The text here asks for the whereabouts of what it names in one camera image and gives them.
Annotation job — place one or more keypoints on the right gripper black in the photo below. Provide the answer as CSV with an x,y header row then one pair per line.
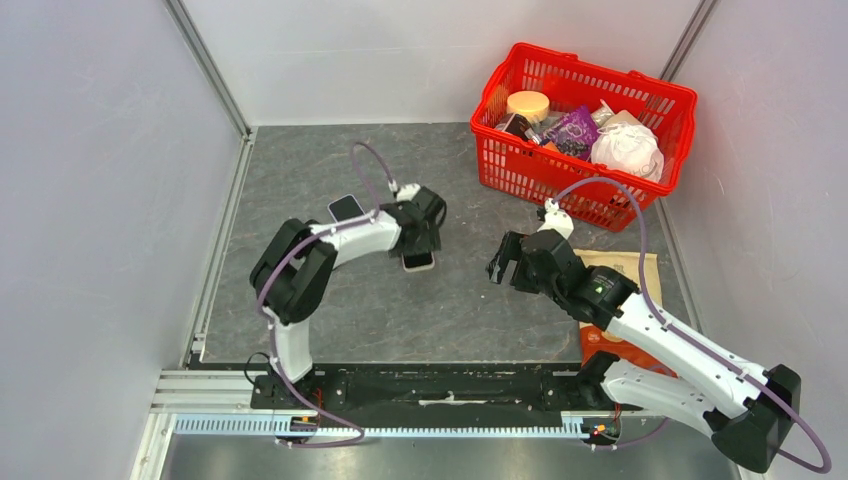
x,y
509,249

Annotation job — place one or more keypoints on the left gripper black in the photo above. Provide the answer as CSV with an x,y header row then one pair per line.
x,y
430,242

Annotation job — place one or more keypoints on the beige phone case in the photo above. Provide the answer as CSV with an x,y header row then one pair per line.
x,y
418,262

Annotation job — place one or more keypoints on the dark blue smartphone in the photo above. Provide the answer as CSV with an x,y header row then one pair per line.
x,y
344,208

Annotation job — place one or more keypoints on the lavender phone case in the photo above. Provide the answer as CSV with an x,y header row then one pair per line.
x,y
344,208

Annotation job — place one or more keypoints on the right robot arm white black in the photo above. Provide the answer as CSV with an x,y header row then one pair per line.
x,y
746,410

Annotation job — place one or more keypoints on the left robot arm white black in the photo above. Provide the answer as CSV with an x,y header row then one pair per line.
x,y
291,277

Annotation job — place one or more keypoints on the cassava chips bag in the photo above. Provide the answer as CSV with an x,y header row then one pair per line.
x,y
592,339

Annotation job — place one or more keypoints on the red plastic shopping basket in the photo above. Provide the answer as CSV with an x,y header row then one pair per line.
x,y
547,119

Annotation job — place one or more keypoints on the purple snack packet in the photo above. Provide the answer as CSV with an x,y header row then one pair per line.
x,y
574,134

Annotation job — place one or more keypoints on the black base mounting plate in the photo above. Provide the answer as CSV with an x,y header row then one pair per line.
x,y
432,395

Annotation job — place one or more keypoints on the yellow lid jar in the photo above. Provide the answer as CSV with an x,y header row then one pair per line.
x,y
534,106

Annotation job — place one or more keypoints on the white plastic bag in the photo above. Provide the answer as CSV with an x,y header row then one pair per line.
x,y
633,149

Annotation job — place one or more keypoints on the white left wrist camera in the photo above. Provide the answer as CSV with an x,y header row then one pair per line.
x,y
407,192

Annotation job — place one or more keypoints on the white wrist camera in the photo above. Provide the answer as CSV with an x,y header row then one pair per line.
x,y
554,218
407,192

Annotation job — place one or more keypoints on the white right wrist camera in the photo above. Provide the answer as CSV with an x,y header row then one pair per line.
x,y
554,218

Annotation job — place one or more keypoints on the aluminium frame rail front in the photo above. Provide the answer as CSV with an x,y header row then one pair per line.
x,y
220,400

